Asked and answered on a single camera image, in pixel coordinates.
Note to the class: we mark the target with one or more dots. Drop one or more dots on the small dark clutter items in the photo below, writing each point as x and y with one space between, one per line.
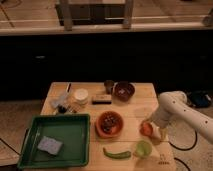
69 109

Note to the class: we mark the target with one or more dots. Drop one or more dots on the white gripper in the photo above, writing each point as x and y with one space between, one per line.
161 118

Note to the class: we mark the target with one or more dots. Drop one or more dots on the green plastic tray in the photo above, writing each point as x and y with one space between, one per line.
72 130

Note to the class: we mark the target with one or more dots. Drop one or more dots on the blue grey sponge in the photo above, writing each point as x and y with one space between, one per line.
50 145

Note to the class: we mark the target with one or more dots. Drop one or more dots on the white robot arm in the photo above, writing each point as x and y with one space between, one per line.
175 103

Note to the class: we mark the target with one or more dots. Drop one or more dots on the red orange apple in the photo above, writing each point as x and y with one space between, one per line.
146 129

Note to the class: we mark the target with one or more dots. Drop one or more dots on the small dark cup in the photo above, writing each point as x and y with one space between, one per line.
109 84

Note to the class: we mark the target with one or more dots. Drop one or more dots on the white wooden chair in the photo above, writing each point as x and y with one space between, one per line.
94 14

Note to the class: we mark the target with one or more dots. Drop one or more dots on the green chili pepper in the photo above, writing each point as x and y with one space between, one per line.
121 155

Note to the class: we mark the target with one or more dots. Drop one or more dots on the dark round floor object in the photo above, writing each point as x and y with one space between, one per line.
200 99

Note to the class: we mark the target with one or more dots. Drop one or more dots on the dark brown bowl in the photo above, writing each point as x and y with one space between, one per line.
124 91

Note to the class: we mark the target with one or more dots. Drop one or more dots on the green paper cup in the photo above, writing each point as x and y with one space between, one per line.
143 149

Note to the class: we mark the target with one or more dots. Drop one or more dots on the clear plastic bag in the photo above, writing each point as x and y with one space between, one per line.
58 101

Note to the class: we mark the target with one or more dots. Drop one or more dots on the white round container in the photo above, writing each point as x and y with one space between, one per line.
81 96

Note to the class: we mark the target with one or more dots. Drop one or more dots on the orange bowl with nuts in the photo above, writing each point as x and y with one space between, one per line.
109 124

